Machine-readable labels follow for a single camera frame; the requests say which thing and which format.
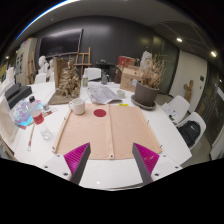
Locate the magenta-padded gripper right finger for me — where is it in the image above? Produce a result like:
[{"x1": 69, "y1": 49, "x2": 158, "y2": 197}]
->
[{"x1": 132, "y1": 142, "x2": 183, "y2": 186}]

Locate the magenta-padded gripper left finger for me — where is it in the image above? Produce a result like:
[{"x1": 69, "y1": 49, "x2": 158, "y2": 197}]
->
[{"x1": 42, "y1": 142, "x2": 92, "y2": 185}]

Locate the clear bottle with red label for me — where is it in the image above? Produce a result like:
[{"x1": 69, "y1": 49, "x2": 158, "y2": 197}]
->
[{"x1": 28, "y1": 95, "x2": 53, "y2": 141}]

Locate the beige canvas mat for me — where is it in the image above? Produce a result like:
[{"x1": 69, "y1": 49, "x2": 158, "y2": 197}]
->
[{"x1": 52, "y1": 103, "x2": 163, "y2": 160}]

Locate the flat round red coaster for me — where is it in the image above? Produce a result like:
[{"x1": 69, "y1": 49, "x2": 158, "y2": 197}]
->
[{"x1": 93, "y1": 108, "x2": 108, "y2": 118}]

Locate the black backpack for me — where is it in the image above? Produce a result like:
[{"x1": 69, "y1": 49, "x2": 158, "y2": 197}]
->
[{"x1": 178, "y1": 120, "x2": 202, "y2": 148}]

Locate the white ceramic mug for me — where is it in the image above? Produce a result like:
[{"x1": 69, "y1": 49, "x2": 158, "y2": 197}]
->
[{"x1": 68, "y1": 97, "x2": 87, "y2": 116}]

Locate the long thin paint brush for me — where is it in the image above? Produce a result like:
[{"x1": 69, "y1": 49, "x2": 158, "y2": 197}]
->
[{"x1": 27, "y1": 123, "x2": 36, "y2": 152}]

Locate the grey plant saucer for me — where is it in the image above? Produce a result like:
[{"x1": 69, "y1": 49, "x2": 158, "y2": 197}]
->
[{"x1": 130, "y1": 94, "x2": 157, "y2": 111}]

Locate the dried plant in grey pot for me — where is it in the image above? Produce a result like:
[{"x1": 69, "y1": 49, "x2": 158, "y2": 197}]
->
[{"x1": 134, "y1": 54, "x2": 167, "y2": 108}]

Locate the white chair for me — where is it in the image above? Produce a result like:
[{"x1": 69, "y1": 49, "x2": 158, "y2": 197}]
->
[
  {"x1": 162, "y1": 95, "x2": 191, "y2": 124},
  {"x1": 34, "y1": 72, "x2": 48, "y2": 84},
  {"x1": 176, "y1": 111, "x2": 207, "y2": 151},
  {"x1": 84, "y1": 67, "x2": 102, "y2": 82}
]

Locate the folded newspaper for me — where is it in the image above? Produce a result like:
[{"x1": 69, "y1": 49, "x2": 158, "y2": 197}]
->
[{"x1": 85, "y1": 84, "x2": 123, "y2": 105}]

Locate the iridescent colourful sheet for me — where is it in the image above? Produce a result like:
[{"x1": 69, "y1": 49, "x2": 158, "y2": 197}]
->
[{"x1": 10, "y1": 99, "x2": 44, "y2": 131}]

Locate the golden sculpture on brown base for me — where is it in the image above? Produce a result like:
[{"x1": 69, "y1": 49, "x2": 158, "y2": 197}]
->
[{"x1": 48, "y1": 57, "x2": 82, "y2": 106}]

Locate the white spray bottle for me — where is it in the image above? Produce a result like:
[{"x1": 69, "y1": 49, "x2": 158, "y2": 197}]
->
[{"x1": 82, "y1": 68, "x2": 89, "y2": 88}]

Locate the wooden figure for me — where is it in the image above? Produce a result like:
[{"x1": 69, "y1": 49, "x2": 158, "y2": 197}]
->
[{"x1": 183, "y1": 79, "x2": 195, "y2": 104}]

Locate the brown cardboard box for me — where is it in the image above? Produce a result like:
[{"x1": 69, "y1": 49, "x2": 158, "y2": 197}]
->
[{"x1": 119, "y1": 66, "x2": 144, "y2": 93}]

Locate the black flat box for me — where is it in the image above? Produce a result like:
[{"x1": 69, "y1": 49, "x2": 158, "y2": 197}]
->
[{"x1": 4, "y1": 83, "x2": 34, "y2": 110}]

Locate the wooden easel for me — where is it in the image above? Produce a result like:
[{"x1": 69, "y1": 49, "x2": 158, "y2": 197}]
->
[{"x1": 73, "y1": 47, "x2": 93, "y2": 79}]

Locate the red box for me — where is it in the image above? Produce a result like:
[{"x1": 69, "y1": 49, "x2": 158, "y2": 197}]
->
[{"x1": 116, "y1": 55, "x2": 137, "y2": 70}]

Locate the white plaster bust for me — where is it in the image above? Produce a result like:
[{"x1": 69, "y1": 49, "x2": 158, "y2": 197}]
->
[{"x1": 37, "y1": 55, "x2": 50, "y2": 75}]

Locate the white cabinet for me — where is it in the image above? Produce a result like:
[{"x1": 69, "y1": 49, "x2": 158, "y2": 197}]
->
[{"x1": 14, "y1": 37, "x2": 38, "y2": 86}]

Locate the wooden-handled wire loop tool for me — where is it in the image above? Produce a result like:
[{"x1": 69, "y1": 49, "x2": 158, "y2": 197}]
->
[{"x1": 42, "y1": 107, "x2": 59, "y2": 118}]

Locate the black wall screen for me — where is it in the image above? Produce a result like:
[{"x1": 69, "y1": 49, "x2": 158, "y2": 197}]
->
[{"x1": 39, "y1": 28, "x2": 84, "y2": 58}]

